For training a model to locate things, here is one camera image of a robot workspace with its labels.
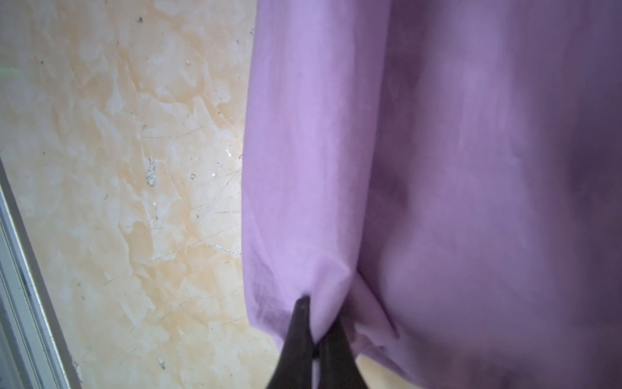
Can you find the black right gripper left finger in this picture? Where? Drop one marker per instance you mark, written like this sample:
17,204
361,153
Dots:
294,369

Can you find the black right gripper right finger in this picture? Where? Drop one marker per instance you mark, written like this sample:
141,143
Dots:
338,369

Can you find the purple long pants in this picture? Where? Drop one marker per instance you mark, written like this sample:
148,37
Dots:
444,176

